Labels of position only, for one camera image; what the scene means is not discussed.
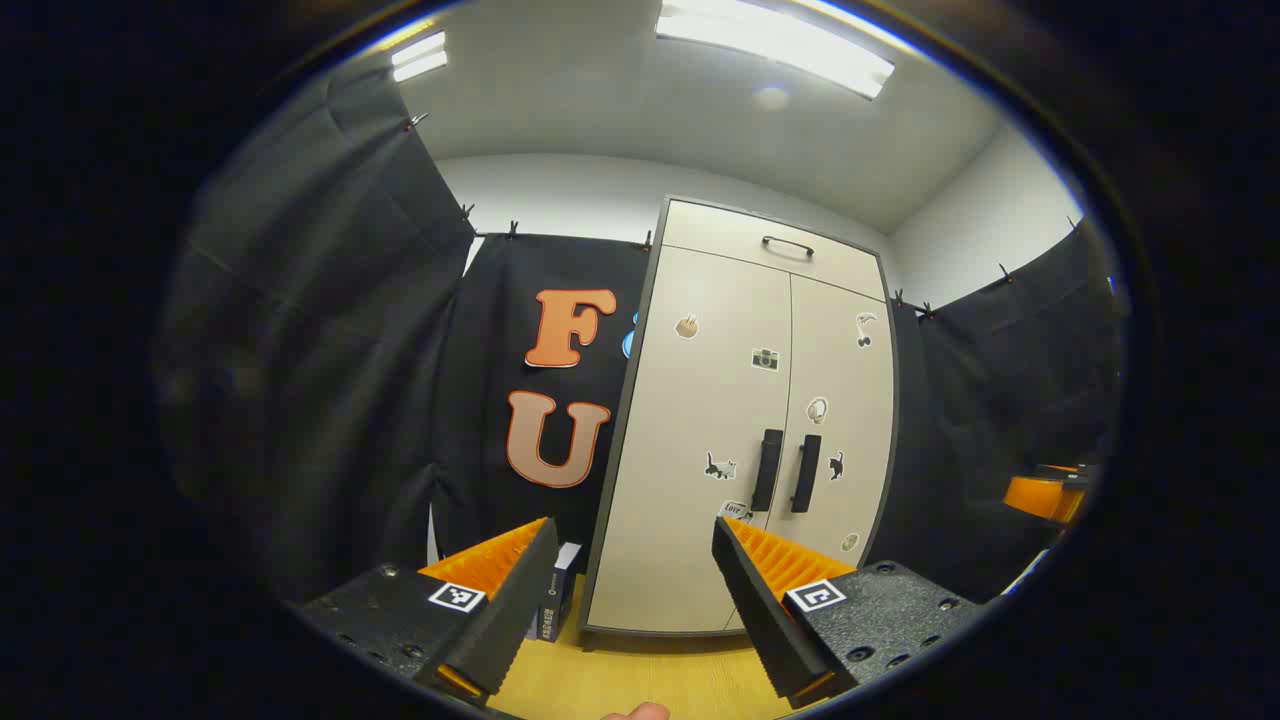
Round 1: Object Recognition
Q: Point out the white double-door shoe cabinet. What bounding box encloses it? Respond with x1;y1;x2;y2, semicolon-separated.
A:
578;195;901;651

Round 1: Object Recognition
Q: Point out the white cabinet door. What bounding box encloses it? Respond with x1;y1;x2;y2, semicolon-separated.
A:
725;275;896;633
585;245;793;636

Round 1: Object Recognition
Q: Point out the black door handle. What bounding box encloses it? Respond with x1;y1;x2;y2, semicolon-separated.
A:
790;434;823;515
751;428;784;513

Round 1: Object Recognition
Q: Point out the small ceiling light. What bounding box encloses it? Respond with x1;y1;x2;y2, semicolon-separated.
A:
390;30;449;83

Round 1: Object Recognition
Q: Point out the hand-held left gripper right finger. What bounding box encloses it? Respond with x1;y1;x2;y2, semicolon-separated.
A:
712;516;986;711

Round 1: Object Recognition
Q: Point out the large ceiling light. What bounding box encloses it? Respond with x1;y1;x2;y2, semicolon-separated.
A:
655;0;896;101

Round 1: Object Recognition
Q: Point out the black and white box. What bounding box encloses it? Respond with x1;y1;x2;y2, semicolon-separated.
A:
527;542;583;643

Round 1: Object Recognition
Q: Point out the black backdrop cloth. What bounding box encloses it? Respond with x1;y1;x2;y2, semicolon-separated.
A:
155;60;1131;621

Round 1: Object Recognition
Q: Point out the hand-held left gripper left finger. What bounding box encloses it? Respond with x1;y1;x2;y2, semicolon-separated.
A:
290;517;561;709

